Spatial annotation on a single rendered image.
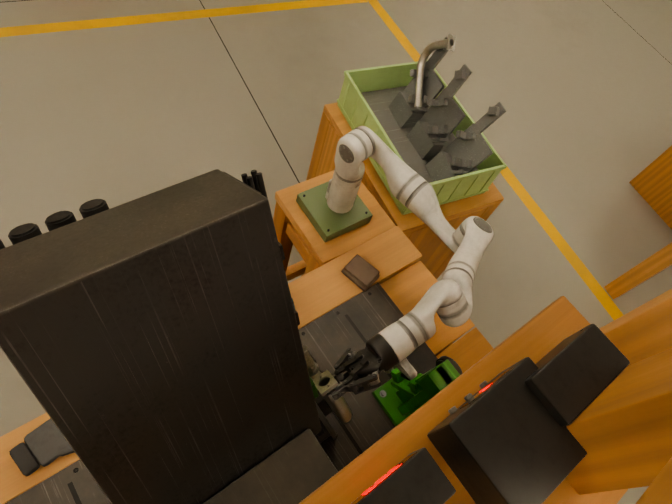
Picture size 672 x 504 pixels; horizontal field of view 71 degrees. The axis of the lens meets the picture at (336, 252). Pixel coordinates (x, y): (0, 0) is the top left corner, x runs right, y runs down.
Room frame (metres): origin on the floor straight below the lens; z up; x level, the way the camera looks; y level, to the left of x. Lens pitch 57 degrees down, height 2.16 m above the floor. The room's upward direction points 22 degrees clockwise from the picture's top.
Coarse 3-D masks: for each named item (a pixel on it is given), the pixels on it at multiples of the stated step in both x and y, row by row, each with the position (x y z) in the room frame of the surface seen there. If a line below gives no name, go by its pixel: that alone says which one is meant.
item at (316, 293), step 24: (384, 240) 0.95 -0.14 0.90; (408, 240) 0.98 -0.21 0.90; (336, 264) 0.79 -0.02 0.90; (384, 264) 0.86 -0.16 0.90; (408, 264) 0.89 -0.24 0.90; (312, 288) 0.68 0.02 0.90; (336, 288) 0.71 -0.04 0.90; (312, 312) 0.60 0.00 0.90; (24, 432) 0.05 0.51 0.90; (0, 456) -0.01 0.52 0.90; (72, 456) 0.04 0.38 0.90; (0, 480) -0.05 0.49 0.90; (24, 480) -0.03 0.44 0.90
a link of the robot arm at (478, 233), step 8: (472, 216) 0.88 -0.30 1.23; (464, 224) 0.85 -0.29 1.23; (472, 224) 0.84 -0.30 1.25; (480, 224) 0.86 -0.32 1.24; (488, 224) 0.88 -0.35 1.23; (464, 232) 0.83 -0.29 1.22; (472, 232) 0.81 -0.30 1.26; (480, 232) 0.82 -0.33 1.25; (488, 232) 0.84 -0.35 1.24; (464, 240) 0.77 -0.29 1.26; (472, 240) 0.78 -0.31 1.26; (480, 240) 0.79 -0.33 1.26; (488, 240) 0.81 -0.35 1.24; (464, 248) 0.74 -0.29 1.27; (472, 248) 0.75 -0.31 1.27; (480, 248) 0.76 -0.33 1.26; (456, 256) 0.71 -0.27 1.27; (464, 256) 0.71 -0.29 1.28; (472, 256) 0.72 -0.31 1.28; (480, 256) 0.74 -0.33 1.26; (448, 264) 0.68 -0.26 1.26; (456, 264) 0.67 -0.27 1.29; (464, 264) 0.68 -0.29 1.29; (472, 264) 0.69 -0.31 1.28; (472, 272) 0.67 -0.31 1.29
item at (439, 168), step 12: (492, 108) 1.52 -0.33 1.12; (504, 108) 1.52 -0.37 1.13; (480, 120) 1.52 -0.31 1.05; (492, 120) 1.50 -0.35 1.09; (468, 132) 1.50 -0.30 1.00; (480, 132) 1.48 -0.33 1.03; (456, 144) 1.47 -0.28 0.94; (468, 144) 1.46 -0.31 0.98; (480, 144) 1.44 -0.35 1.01; (444, 156) 1.40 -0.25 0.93; (456, 156) 1.43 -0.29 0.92; (468, 156) 1.42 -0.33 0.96; (480, 156) 1.40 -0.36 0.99; (432, 168) 1.38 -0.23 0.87; (444, 168) 1.36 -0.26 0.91; (456, 168) 1.38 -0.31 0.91; (468, 168) 1.38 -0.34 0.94
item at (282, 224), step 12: (276, 204) 1.00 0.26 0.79; (276, 216) 0.99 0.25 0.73; (276, 228) 0.98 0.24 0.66; (288, 228) 0.96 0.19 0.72; (288, 240) 0.99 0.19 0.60; (300, 240) 0.92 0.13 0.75; (288, 252) 1.00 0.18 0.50; (300, 252) 0.90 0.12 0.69; (300, 264) 1.12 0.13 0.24; (312, 264) 0.84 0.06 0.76; (288, 276) 1.05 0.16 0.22
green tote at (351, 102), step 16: (400, 64) 1.79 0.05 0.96; (416, 64) 1.84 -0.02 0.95; (352, 80) 1.57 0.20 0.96; (368, 80) 1.69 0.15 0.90; (384, 80) 1.74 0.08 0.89; (400, 80) 1.80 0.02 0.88; (352, 96) 1.54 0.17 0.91; (352, 112) 1.52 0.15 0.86; (368, 112) 1.45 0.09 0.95; (464, 112) 1.66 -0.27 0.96; (352, 128) 1.50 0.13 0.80; (464, 128) 1.63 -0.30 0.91; (496, 160) 1.48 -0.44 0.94; (384, 176) 1.29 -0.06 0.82; (464, 176) 1.31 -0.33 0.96; (480, 176) 1.38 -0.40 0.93; (496, 176) 1.45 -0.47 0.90; (448, 192) 1.29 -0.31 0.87; (464, 192) 1.36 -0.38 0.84; (480, 192) 1.42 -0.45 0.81; (400, 208) 1.18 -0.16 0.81
